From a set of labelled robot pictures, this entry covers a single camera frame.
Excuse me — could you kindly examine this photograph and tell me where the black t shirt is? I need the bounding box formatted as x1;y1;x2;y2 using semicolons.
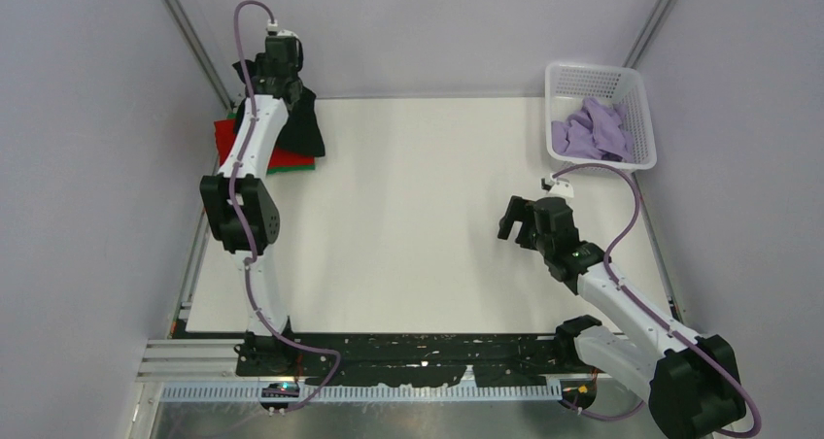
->
245;53;326;157

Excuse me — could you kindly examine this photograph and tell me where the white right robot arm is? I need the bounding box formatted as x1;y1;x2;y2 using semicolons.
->
498;196;746;438

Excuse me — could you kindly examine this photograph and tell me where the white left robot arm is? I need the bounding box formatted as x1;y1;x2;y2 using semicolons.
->
199;31;303;375

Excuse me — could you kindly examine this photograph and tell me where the green folded t shirt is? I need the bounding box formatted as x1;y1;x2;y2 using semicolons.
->
226;109;318;178

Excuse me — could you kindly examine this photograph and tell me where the purple crumpled t shirt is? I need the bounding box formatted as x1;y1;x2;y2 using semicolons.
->
550;97;635;163

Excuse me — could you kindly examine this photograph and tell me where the white plastic basket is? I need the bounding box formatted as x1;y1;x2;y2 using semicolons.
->
545;62;657;172

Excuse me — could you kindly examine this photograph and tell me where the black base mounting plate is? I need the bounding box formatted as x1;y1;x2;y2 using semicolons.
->
233;332;595;388

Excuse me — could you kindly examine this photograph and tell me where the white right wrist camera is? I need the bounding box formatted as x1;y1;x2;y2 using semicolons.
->
541;177;574;199

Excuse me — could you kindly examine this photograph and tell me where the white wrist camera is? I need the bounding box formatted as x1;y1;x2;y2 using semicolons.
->
541;177;574;199
266;20;298;39

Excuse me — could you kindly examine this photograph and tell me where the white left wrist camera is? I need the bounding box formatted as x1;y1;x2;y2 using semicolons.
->
266;20;298;39

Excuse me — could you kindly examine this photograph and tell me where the left aluminium corner post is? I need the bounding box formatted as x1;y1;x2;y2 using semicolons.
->
161;0;234;111

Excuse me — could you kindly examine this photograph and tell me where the aluminium corner post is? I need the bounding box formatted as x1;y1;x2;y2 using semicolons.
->
623;0;678;69
161;0;234;111

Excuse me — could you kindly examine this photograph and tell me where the right aluminium corner post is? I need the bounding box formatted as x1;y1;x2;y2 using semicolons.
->
623;0;678;69

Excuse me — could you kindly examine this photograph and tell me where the aluminium frame rail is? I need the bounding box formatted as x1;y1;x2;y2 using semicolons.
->
138;338;583;382

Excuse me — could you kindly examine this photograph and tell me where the white slotted cable duct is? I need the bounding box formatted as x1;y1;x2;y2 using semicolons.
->
160;381;562;403

